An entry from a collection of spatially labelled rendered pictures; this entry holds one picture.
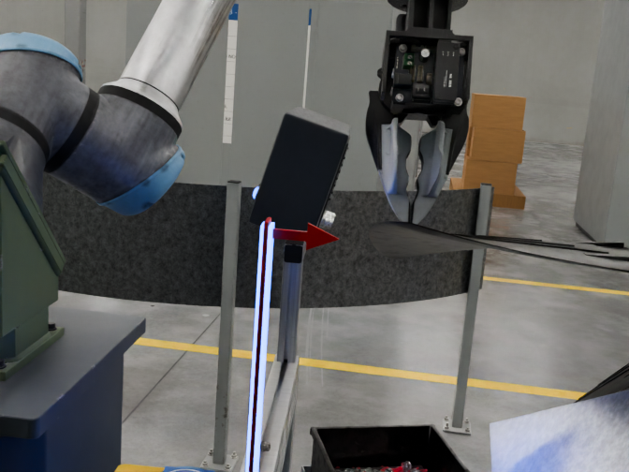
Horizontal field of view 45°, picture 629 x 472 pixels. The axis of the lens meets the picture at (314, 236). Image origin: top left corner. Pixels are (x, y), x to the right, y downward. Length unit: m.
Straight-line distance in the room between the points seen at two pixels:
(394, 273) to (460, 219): 0.34
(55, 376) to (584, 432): 0.51
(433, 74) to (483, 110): 8.13
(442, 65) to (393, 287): 2.09
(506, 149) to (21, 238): 8.18
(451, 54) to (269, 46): 6.22
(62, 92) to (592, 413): 0.66
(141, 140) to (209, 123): 6.02
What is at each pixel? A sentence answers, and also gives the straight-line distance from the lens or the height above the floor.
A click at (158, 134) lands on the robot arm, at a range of 0.98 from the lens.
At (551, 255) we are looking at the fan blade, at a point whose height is 1.20.
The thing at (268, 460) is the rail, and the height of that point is 0.86.
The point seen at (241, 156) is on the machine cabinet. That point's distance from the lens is 6.93.
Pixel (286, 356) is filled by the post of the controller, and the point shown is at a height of 0.87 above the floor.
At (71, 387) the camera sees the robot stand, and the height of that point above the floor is 1.00.
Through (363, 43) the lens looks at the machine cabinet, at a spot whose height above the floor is 1.59.
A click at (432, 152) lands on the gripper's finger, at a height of 1.26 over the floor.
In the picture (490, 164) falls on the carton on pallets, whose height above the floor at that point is 0.47.
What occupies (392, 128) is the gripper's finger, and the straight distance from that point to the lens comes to 0.66.
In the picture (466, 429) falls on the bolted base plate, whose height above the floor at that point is 0.02.
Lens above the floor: 1.32
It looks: 12 degrees down
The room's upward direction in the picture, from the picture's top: 4 degrees clockwise
